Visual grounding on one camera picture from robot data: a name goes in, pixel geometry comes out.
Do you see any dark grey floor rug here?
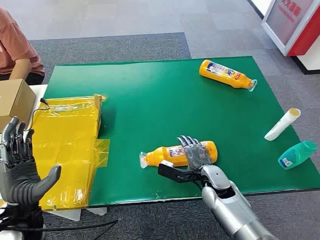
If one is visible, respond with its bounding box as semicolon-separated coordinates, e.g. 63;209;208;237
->
29;32;192;85

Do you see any brown cardboard box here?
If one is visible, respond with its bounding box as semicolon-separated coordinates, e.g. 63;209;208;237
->
0;78;37;133

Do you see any yellow plastic wrapped box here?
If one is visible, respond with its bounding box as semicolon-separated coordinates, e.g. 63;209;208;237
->
0;94;111;213

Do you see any green table mat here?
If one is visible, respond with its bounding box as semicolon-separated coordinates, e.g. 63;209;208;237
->
43;55;320;207

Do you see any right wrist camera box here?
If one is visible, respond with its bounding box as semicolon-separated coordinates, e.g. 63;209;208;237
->
157;160;202;184

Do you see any thin black cable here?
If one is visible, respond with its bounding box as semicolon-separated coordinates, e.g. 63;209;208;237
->
24;97;50;132

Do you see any orange bottle with clear cap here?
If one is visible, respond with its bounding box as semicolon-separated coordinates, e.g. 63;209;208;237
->
198;59;258;93
139;140;218;169

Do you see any teal plastic bottle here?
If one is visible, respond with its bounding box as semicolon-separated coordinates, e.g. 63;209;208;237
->
278;140;318;171

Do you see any white tube bottle yellow cap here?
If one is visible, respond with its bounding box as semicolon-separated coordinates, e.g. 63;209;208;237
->
264;107;301;142

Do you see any white paper sheet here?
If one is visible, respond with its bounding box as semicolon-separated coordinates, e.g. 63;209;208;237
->
46;206;108;222

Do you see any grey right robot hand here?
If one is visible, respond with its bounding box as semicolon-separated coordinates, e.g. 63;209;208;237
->
177;135;213;171

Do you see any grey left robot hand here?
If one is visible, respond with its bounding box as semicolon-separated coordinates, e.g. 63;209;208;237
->
0;116;62;206

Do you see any red and white display stand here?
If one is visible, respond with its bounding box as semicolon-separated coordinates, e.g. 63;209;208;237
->
260;0;320;75

